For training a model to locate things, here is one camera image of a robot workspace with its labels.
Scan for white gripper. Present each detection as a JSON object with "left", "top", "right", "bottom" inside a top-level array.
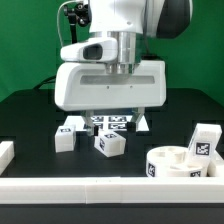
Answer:
[{"left": 55, "top": 61, "right": 166, "bottom": 136}]

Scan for black cables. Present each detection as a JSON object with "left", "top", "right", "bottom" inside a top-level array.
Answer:
[{"left": 33, "top": 75, "right": 57, "bottom": 90}]

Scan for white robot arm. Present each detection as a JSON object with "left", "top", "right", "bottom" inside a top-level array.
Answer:
[{"left": 55, "top": 0, "right": 193, "bottom": 135}]

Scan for white fence rail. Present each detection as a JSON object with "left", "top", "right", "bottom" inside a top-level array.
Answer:
[
  {"left": 0, "top": 177, "right": 224, "bottom": 204},
  {"left": 0, "top": 141, "right": 15, "bottom": 175},
  {"left": 208, "top": 151, "right": 224, "bottom": 178}
]

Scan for white marker base plate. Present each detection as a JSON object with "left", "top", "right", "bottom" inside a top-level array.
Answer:
[{"left": 64, "top": 115, "right": 149, "bottom": 132}]

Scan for white front fence rail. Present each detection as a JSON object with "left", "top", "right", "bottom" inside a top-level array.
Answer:
[{"left": 0, "top": 177, "right": 224, "bottom": 204}]

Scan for white round stool seat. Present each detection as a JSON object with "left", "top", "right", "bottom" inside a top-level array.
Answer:
[{"left": 146, "top": 146, "right": 207, "bottom": 177}]

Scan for white left fence rail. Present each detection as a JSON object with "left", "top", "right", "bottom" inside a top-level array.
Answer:
[{"left": 0, "top": 141, "right": 15, "bottom": 175}]

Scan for white right fence rail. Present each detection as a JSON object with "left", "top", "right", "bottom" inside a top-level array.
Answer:
[{"left": 208, "top": 151, "right": 224, "bottom": 178}]

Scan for white cable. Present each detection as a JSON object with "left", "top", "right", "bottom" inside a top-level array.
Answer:
[{"left": 56, "top": 0, "right": 84, "bottom": 48}]

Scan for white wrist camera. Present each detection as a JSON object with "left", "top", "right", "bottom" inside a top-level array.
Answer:
[{"left": 60, "top": 37, "right": 118, "bottom": 62}]

